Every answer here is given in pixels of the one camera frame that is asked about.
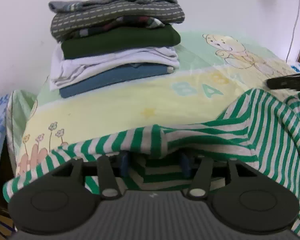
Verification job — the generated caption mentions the blue folded garment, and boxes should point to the blue folded garment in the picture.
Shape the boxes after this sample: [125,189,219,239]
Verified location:
[59,63,175,98]

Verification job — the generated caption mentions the plaid folded garment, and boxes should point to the plaid folded garment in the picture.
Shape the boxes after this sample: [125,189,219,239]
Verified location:
[69,16,165,38]

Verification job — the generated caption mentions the green white striped shirt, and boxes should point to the green white striped shirt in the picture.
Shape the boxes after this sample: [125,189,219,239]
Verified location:
[3,89,300,237]

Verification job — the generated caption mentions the white folded garment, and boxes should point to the white folded garment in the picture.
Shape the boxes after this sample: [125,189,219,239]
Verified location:
[49,44,180,91]

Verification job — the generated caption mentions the white power cable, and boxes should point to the white power cable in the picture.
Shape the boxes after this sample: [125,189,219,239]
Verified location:
[285,0,300,63]

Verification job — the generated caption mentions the pastel bear print blanket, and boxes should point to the pastel bear print blanket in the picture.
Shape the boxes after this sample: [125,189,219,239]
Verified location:
[7,31,296,174]

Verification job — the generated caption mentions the white power strip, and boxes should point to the white power strip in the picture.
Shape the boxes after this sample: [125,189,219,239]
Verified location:
[289,62,300,73]

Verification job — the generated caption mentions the dark green folded garment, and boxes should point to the dark green folded garment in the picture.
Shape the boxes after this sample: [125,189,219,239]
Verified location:
[61,25,181,60]

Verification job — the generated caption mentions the dark grey striped knit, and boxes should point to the dark grey striped knit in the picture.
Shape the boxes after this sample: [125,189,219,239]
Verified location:
[50,2,185,41]

